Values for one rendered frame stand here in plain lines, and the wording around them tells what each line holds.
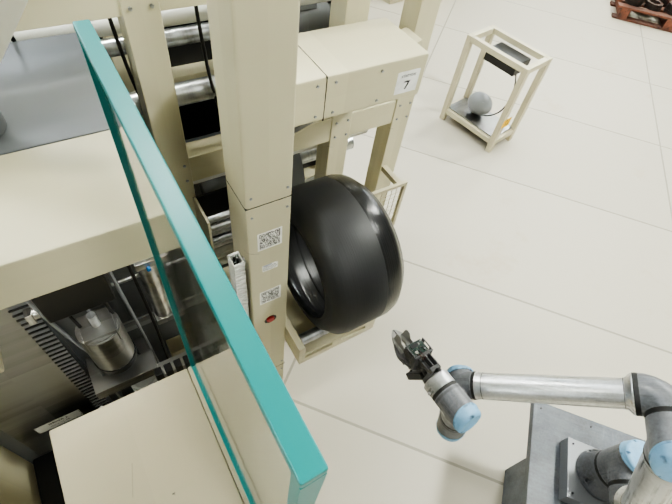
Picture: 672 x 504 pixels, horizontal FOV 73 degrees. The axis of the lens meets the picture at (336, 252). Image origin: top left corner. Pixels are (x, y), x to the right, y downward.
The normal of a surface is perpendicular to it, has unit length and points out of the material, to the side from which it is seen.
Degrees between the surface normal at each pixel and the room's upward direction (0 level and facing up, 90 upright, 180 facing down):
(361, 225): 22
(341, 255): 38
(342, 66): 0
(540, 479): 0
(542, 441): 0
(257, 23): 90
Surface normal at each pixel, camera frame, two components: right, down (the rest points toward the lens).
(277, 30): 0.51, 0.71
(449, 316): 0.11, -0.61
